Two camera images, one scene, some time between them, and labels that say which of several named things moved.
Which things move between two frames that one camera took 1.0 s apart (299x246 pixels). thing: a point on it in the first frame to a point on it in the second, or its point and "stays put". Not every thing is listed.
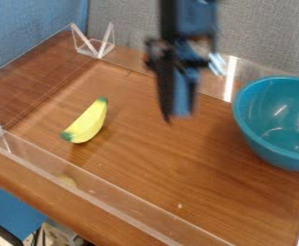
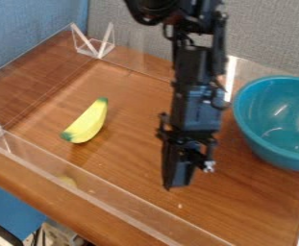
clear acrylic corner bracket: x=92 y=47 stays put
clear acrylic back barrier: x=215 y=85 stays put
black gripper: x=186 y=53 to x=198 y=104
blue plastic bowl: x=274 y=112 stays put
